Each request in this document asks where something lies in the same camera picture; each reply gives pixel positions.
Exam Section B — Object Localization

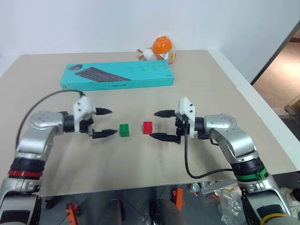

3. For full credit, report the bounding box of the white and orange plush toy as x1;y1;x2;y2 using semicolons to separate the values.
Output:
136;47;177;65

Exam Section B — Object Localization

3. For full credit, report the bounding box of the green toy brick cube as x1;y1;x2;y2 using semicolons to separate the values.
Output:
119;123;130;138

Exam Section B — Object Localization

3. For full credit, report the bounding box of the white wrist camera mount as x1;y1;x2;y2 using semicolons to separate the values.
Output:
72;96;98;133
175;97;196;138

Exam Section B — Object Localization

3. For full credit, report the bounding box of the red toy brick cube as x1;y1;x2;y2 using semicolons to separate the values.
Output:
142;121;154;135

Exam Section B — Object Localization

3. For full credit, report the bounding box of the orange plastic bowl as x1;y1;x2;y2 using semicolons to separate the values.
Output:
151;35;174;54

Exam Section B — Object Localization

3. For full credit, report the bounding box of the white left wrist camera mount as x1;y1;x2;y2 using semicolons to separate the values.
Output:
72;96;98;133

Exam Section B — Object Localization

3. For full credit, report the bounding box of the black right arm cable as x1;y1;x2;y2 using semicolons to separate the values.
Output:
183;127;235;179

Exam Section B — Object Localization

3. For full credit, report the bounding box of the grey metal bracket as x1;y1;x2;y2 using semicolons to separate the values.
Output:
198;180;238;195

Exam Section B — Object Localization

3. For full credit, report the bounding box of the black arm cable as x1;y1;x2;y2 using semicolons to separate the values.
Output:
16;90;86;147
183;127;235;179

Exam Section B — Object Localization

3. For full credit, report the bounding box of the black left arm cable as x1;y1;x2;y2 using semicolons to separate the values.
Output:
16;90;86;147

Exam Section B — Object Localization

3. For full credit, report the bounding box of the clear plastic bag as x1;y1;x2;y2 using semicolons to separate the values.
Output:
205;184;245;225

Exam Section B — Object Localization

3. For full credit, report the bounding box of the teal keyboard box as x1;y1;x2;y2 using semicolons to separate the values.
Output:
60;59;175;91

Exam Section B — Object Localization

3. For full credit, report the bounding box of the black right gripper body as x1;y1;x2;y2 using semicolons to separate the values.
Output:
174;112;189;144

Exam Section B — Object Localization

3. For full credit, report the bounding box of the orange clamp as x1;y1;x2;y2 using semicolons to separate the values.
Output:
172;187;185;211
65;202;78;224

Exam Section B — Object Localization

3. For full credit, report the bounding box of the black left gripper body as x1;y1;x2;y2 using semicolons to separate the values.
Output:
79;118;95;139

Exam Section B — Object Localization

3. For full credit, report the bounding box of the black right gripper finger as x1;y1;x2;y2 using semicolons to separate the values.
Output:
150;132;181;144
153;109;176;119

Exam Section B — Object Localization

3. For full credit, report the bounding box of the dark rounded shape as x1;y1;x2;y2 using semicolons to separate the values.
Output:
149;198;186;225

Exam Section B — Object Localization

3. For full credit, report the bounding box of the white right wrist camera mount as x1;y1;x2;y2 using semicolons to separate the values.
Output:
175;97;196;138

